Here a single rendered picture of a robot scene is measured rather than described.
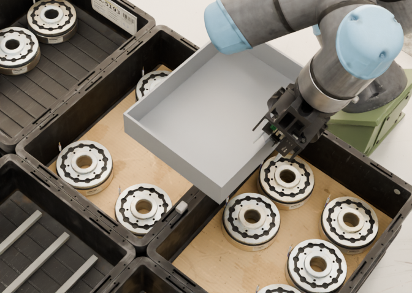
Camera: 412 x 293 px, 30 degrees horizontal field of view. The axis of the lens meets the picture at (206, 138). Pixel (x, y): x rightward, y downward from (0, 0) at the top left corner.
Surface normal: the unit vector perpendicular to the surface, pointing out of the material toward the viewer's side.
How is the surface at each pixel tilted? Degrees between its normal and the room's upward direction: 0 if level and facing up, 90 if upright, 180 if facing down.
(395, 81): 32
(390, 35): 16
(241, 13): 45
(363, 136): 90
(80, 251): 0
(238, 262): 0
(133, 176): 0
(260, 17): 59
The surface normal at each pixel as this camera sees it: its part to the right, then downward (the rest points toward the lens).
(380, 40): 0.29, -0.40
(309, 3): -0.23, 0.48
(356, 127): -0.64, 0.61
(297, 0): -0.35, 0.26
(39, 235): 0.07, -0.56
